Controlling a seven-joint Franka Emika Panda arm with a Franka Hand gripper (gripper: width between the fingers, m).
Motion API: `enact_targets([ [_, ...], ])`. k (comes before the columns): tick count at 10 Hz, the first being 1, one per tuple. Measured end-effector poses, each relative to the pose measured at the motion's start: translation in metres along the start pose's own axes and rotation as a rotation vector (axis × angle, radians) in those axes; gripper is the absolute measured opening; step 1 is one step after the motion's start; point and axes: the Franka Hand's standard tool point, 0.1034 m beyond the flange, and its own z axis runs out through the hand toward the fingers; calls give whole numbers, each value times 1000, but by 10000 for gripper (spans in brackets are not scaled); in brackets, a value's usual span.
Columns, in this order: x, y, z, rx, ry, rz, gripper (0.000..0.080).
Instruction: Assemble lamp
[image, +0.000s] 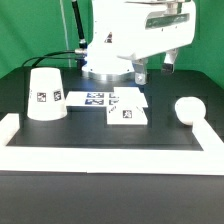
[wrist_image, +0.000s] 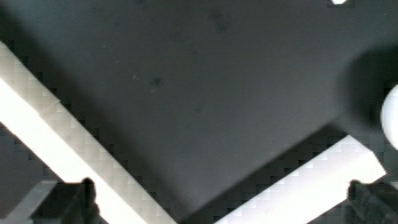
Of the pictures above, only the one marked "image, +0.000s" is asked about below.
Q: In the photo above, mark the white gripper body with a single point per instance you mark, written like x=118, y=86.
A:
x=148, y=28

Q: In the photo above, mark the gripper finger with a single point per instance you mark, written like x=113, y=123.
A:
x=140, y=71
x=169, y=61

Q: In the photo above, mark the white lamp base with tags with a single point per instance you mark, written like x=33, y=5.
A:
x=129, y=110

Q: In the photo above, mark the white lamp bulb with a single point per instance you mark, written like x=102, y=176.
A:
x=190, y=110

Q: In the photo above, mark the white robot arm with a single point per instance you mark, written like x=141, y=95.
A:
x=102, y=62

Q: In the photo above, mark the white lamp shade with tags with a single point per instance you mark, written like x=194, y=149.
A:
x=46, y=100

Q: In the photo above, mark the white sheet with tags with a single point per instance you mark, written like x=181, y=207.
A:
x=91, y=99

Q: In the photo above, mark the white U-shaped frame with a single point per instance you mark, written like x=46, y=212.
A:
x=45, y=159

